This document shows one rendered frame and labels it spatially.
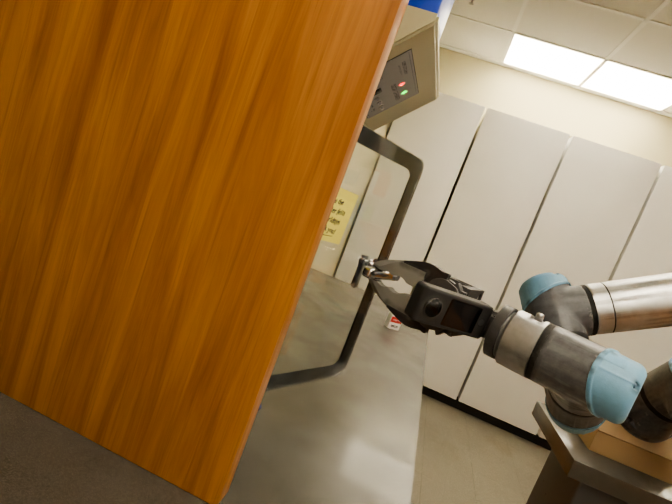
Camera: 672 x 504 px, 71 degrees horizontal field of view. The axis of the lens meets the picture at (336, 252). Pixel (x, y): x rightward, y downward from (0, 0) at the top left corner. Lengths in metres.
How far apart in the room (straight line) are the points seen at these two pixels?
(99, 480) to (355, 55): 0.49
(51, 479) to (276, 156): 0.39
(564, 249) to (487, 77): 1.53
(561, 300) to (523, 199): 2.95
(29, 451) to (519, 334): 0.55
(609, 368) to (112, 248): 0.56
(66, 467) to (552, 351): 0.54
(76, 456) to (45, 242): 0.23
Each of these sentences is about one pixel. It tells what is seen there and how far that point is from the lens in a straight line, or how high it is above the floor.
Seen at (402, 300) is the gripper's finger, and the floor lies 1.18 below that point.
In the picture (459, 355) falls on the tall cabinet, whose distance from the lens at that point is 3.78.
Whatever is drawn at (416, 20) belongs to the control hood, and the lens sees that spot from 0.57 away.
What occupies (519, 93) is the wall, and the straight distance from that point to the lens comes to 4.25.
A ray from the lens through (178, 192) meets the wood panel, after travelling 0.52.
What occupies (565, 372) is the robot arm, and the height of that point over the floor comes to 1.20.
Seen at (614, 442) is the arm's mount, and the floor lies 0.98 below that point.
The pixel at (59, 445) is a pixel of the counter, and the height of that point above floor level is 0.94.
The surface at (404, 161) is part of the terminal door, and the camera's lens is 0.76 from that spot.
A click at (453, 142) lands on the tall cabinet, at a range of 3.68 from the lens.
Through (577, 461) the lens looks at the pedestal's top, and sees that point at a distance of 1.19.
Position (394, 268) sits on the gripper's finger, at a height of 1.22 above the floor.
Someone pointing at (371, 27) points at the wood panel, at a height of 1.45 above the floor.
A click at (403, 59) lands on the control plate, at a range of 0.61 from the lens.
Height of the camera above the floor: 1.31
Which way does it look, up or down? 8 degrees down
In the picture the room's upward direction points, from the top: 21 degrees clockwise
